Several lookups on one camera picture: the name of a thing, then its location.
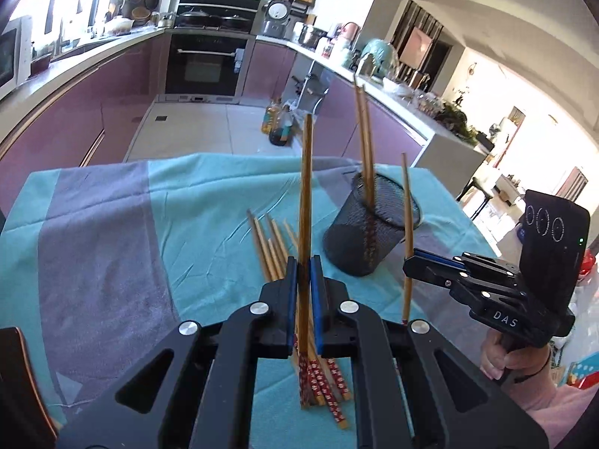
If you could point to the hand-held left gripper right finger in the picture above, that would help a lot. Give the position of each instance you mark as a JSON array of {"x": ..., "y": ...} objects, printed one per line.
[{"x": 318, "y": 299}]

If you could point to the stainless steel pot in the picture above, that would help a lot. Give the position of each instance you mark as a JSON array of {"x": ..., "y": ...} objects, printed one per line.
[{"x": 311, "y": 35}]

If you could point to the bunch of wooden chopsticks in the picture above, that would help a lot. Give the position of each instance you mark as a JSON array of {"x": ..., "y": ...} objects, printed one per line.
[{"x": 274, "y": 252}]

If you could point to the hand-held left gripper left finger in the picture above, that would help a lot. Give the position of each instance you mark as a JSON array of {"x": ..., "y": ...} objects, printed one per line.
[{"x": 292, "y": 299}]

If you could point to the black wok on stove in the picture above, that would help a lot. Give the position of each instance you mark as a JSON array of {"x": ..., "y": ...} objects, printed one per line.
[{"x": 234, "y": 21}]

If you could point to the black range hood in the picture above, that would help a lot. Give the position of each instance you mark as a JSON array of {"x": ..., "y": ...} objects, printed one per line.
[{"x": 220, "y": 1}]

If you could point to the black built-in oven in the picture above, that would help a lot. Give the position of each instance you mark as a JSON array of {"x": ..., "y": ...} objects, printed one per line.
[{"x": 206, "y": 68}]

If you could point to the black mesh utensil holder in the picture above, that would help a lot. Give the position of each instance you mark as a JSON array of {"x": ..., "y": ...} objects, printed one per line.
[{"x": 355, "y": 243}]

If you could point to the person's right hand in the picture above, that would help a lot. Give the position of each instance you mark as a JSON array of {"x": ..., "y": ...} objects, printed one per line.
[{"x": 491, "y": 358}]

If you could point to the purple lower kitchen cabinets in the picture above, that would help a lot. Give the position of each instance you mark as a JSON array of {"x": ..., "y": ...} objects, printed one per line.
[
  {"x": 70, "y": 112},
  {"x": 360, "y": 121}
]

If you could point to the brown wooden chair back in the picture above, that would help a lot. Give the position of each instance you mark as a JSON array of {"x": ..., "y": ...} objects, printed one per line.
[{"x": 21, "y": 383}]

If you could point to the white stool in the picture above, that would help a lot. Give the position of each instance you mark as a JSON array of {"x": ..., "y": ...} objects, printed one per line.
[{"x": 478, "y": 196}]

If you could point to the cooking oil bottles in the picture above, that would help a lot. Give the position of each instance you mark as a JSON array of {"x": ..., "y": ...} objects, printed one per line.
[{"x": 278, "y": 124}]

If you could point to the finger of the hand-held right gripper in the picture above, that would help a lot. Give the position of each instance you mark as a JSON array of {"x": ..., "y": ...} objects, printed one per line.
[
  {"x": 430, "y": 272},
  {"x": 437, "y": 257}
]

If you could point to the white rice cooker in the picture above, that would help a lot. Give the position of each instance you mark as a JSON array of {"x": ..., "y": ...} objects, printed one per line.
[{"x": 277, "y": 17}]

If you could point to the pink kettle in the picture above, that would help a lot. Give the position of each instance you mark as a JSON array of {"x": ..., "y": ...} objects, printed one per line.
[{"x": 348, "y": 32}]

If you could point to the white microwave oven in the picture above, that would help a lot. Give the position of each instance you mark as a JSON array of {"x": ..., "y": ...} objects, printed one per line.
[{"x": 11, "y": 56}]

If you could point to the pink framed wall picture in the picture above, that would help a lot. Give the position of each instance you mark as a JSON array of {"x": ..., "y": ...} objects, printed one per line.
[{"x": 417, "y": 46}]

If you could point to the teal food cover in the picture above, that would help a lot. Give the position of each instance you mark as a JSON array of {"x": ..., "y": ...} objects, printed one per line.
[{"x": 380, "y": 56}]

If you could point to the teal and grey tablecloth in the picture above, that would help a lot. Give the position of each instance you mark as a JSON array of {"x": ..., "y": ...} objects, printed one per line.
[{"x": 140, "y": 252}]

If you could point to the person's right forearm pink sleeve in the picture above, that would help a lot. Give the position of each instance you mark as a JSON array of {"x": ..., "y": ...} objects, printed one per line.
[{"x": 561, "y": 414}]

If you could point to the green potted plant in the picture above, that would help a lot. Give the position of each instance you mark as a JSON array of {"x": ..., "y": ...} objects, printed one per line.
[{"x": 456, "y": 119}]

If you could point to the red-tipped wooden chopstick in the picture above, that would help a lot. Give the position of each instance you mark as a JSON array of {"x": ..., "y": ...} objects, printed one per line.
[
  {"x": 407, "y": 206},
  {"x": 306, "y": 206},
  {"x": 361, "y": 131},
  {"x": 369, "y": 149}
]

